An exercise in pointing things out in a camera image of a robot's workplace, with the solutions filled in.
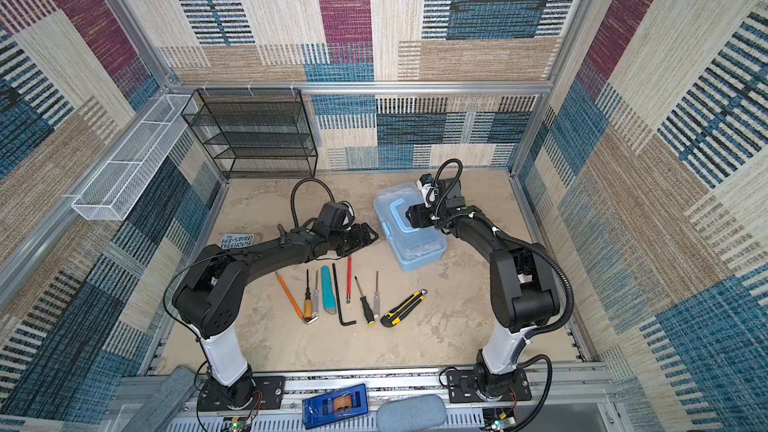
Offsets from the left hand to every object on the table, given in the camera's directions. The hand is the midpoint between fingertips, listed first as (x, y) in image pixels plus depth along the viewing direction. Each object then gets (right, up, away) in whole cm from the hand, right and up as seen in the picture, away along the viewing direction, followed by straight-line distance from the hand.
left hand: (374, 235), depth 91 cm
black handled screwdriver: (-1, -20, -6) cm, 21 cm away
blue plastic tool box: (+11, -3, -3) cm, 12 cm away
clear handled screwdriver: (+1, -18, -4) cm, 19 cm away
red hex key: (-8, -13, +1) cm, 15 cm away
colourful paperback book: (-46, -3, +8) cm, 47 cm away
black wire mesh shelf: (-45, +35, +19) cm, 60 cm away
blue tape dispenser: (-8, -35, -24) cm, 43 cm away
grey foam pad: (+9, -37, -23) cm, 45 cm away
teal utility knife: (-13, -18, -2) cm, 22 cm away
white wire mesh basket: (-60, +13, -20) cm, 65 cm away
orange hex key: (-24, -18, -2) cm, 31 cm away
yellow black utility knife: (+6, -22, -7) cm, 23 cm away
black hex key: (-9, -23, -7) cm, 26 cm away
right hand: (+14, +6, +3) cm, 16 cm away
